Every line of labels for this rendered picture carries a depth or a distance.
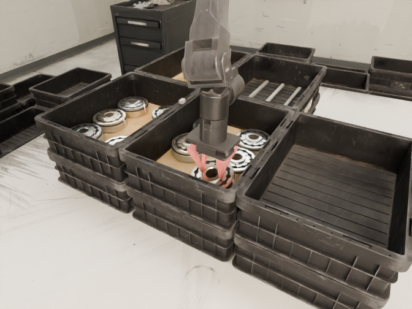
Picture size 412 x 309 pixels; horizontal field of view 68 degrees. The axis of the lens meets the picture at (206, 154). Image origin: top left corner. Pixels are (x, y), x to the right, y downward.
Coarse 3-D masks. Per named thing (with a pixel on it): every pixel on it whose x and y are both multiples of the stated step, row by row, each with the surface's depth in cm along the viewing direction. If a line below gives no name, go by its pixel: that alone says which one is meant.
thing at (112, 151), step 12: (132, 72) 109; (108, 84) 101; (180, 84) 100; (84, 96) 94; (60, 108) 87; (36, 120) 81; (156, 120) 81; (60, 132) 78; (72, 132) 76; (84, 144) 75; (96, 144) 72; (108, 144) 72; (120, 144) 72
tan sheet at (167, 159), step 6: (228, 126) 98; (234, 132) 95; (162, 156) 85; (168, 156) 85; (210, 156) 85; (162, 162) 83; (168, 162) 83; (174, 162) 83; (180, 162) 83; (186, 162) 83; (192, 162) 83; (174, 168) 81; (180, 168) 81; (186, 168) 81; (192, 168) 81
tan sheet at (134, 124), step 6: (150, 108) 108; (150, 114) 105; (132, 120) 101; (138, 120) 101; (144, 120) 101; (150, 120) 101; (126, 126) 98; (132, 126) 98; (138, 126) 98; (114, 132) 95; (120, 132) 95; (126, 132) 95; (132, 132) 95; (108, 138) 92
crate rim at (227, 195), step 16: (192, 96) 93; (176, 112) 85; (288, 112) 85; (128, 144) 72; (128, 160) 69; (144, 160) 67; (256, 160) 67; (160, 176) 66; (176, 176) 63; (192, 176) 63; (240, 176) 63; (208, 192) 61; (224, 192) 59
